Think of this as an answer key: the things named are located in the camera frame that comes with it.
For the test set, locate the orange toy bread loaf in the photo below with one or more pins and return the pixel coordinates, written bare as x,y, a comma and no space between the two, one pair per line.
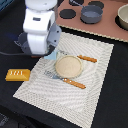
18,75

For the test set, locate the beige bowl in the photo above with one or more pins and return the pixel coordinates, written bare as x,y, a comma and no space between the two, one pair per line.
123,16

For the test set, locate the grey pot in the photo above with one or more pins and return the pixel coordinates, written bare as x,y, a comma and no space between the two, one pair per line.
91,14
22,43

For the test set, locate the round wooden plate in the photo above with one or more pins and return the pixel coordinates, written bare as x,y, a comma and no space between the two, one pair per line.
69,66

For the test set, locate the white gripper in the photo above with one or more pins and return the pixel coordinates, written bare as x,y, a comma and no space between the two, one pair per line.
42,31

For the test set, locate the knife with wooden handle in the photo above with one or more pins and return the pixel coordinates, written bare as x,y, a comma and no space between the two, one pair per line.
79,56

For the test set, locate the beige woven placemat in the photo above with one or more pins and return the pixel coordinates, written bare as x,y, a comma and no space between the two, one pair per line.
64,100

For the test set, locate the light blue milk carton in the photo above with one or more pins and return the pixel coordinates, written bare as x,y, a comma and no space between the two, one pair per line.
52,56

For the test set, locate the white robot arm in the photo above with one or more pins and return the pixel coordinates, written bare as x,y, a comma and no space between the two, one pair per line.
41,6

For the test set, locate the fork with wooden handle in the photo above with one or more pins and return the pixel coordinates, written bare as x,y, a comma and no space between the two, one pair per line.
66,80

